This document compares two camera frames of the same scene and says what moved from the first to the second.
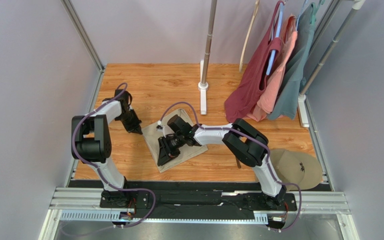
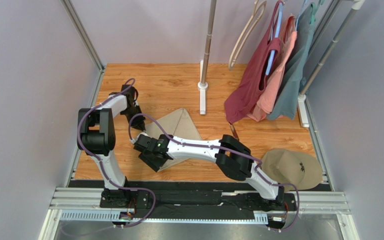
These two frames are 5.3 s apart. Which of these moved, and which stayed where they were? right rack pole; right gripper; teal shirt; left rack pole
Moved: right gripper
Stayed: right rack pole; teal shirt; left rack pole
